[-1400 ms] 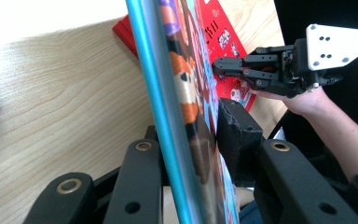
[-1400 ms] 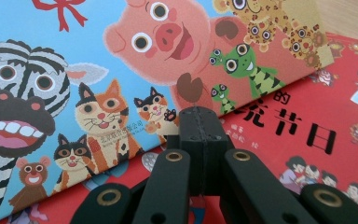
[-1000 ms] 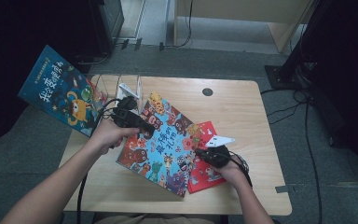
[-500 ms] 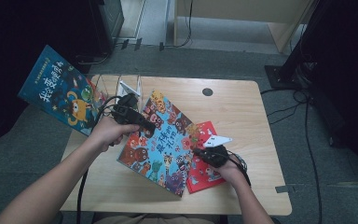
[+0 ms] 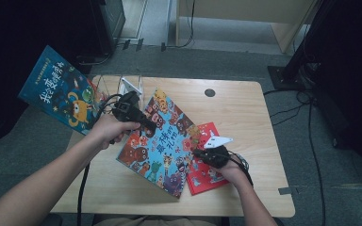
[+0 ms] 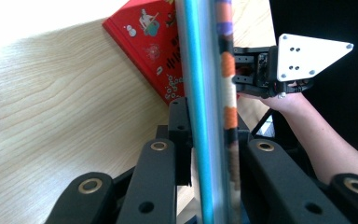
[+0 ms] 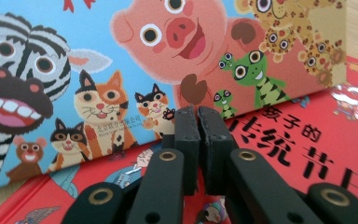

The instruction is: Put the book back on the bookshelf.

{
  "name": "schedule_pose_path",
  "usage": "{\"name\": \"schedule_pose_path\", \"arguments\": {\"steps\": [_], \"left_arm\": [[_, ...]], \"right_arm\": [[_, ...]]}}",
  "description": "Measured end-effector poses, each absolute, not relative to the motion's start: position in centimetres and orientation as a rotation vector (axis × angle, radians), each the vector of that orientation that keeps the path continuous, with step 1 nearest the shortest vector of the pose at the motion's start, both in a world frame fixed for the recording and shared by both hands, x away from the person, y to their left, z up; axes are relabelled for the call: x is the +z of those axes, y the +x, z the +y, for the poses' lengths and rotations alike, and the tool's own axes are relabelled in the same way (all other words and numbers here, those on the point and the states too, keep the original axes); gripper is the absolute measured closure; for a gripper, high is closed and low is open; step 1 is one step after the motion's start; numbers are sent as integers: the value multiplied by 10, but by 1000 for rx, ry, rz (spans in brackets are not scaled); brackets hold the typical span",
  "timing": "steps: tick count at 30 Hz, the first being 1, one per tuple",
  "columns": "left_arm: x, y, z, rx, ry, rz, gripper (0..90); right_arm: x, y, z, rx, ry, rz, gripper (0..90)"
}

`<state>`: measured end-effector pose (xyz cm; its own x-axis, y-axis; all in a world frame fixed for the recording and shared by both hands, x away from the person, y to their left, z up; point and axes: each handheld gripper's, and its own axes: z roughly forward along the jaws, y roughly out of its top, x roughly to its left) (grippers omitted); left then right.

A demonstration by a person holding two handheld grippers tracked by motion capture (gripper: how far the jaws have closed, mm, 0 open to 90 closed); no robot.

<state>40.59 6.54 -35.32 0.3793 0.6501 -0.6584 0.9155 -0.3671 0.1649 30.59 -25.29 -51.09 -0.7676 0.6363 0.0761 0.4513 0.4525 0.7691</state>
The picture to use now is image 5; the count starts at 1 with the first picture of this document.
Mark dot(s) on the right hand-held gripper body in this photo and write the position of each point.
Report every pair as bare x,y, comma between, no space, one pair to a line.
217,157

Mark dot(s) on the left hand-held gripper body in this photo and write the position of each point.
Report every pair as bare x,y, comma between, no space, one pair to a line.
127,108

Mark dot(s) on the red picture book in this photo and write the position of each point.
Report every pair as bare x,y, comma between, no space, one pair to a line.
204,179

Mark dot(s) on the colourful animals picture book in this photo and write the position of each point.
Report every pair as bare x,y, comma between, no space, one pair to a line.
166,150

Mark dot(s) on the clear acrylic book rack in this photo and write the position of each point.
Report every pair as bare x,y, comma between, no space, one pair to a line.
102,83

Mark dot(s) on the blue monster picture book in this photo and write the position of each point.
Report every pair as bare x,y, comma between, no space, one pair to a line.
59,91

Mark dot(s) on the person's right hand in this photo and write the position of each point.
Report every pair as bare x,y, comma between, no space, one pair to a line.
234,172

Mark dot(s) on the person's left hand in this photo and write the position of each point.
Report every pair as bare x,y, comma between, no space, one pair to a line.
110,132

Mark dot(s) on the dark round table grommet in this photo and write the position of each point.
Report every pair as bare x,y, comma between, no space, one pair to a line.
210,93

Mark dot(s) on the black floor tape strip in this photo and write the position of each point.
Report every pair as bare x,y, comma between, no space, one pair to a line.
126,44
163,46
139,44

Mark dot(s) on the grey floor tape strip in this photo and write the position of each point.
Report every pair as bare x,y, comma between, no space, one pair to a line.
288,190

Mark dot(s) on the black computer tower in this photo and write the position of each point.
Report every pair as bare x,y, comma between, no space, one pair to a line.
110,19

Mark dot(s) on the dark curtain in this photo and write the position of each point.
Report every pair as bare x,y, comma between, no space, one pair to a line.
352,62
6,37

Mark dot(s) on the light wooden cabinet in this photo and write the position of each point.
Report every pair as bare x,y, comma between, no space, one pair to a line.
232,8

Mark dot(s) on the black stand base plate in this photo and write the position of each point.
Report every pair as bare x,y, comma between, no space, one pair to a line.
283,77

